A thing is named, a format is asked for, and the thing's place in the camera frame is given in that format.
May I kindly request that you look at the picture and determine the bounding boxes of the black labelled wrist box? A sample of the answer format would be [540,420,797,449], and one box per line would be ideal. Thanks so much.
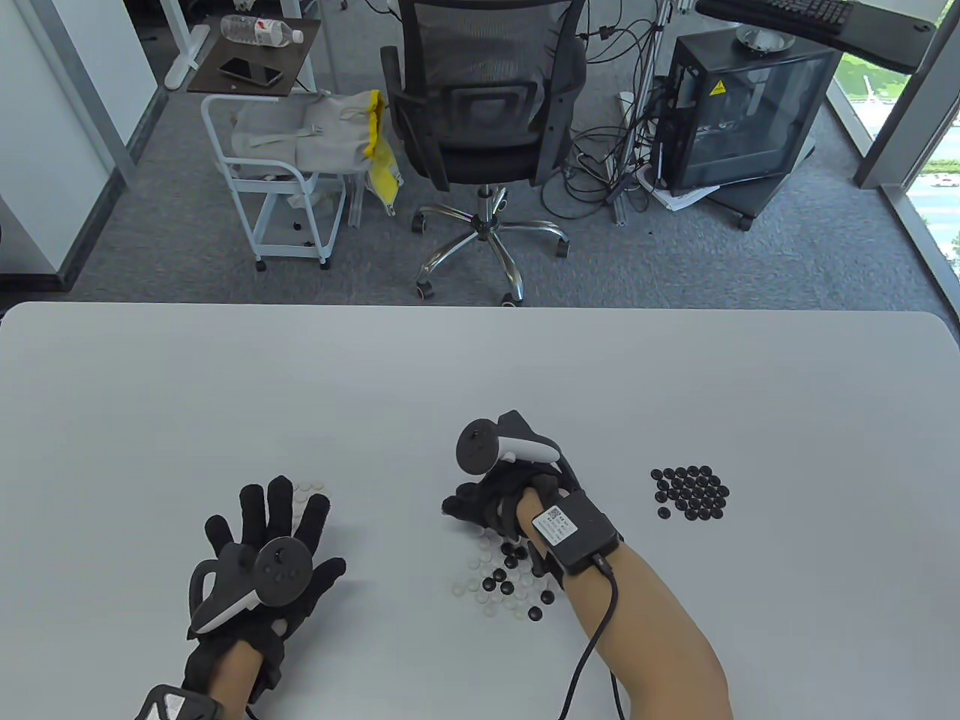
[529,491,623,590]

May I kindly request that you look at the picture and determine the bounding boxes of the black cross-braced wrist module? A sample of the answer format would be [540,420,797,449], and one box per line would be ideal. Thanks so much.
[135,684,224,720]

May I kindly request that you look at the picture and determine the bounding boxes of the black and white VR controller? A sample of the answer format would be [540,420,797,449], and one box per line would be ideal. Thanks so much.
[187,536,312,631]
[455,410,562,476]

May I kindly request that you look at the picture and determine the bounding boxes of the black keyboard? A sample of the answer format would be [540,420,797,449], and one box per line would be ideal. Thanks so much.
[697,0,856,35]

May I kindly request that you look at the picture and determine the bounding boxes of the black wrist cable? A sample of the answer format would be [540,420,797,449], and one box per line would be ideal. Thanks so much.
[559,555,627,720]

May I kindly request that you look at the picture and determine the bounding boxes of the dark rolling computer stand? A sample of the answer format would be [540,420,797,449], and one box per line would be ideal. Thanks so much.
[712,142,818,232]

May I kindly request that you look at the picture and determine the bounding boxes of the person's right hand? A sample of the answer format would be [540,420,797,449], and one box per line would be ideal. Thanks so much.
[441,465,578,545]

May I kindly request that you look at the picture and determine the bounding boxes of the black smartphone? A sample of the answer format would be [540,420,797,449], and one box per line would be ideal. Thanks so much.
[218,58,284,86]

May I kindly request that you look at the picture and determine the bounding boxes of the black computer tower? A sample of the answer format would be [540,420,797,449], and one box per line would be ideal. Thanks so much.
[654,31,842,197]

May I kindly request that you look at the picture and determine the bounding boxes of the person's right forearm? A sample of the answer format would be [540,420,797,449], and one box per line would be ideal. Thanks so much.
[517,487,734,720]

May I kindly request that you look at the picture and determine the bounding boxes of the grey fabric bag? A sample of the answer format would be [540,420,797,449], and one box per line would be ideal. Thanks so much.
[231,91,380,177]

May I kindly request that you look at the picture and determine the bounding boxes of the white desk leg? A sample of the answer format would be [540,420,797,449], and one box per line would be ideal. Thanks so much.
[159,0,212,91]

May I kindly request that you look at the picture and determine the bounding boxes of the aluminium frame post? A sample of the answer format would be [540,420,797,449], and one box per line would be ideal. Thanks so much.
[611,0,676,226]

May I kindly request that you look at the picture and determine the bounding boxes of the black mesh office chair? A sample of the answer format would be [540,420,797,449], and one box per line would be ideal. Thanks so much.
[379,0,590,307]

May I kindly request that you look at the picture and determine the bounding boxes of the clear plastic water bottle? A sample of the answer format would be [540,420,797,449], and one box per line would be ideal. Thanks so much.
[220,13,305,47]

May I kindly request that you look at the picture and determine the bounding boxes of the tangle of black cables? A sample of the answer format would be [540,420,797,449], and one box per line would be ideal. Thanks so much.
[541,0,676,222]

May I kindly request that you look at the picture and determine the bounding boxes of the silver bowl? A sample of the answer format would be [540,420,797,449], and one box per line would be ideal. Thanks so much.
[736,22,796,55]

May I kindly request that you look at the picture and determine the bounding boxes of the cluster of black go stones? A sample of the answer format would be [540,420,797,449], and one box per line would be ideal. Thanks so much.
[650,465,730,521]

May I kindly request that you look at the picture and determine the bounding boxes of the cluster of white go stones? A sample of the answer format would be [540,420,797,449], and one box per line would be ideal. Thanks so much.
[292,480,331,526]

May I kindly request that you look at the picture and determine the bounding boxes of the pile of mixed go stones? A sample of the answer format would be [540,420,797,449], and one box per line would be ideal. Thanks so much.
[452,525,560,622]

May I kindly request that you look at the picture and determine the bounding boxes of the brown side table top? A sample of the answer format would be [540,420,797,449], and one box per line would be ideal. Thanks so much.
[187,15,322,97]

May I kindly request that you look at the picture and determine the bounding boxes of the white papers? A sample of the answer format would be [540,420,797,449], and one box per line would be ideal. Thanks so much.
[641,169,721,215]

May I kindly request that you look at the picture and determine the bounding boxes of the white metal cart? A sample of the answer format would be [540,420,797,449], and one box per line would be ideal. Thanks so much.
[201,94,347,271]

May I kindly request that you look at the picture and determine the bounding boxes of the person's left hand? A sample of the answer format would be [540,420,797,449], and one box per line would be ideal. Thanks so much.
[182,475,347,702]

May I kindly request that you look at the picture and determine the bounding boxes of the yellow plastic bag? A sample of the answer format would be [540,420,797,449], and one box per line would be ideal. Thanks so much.
[362,90,404,217]

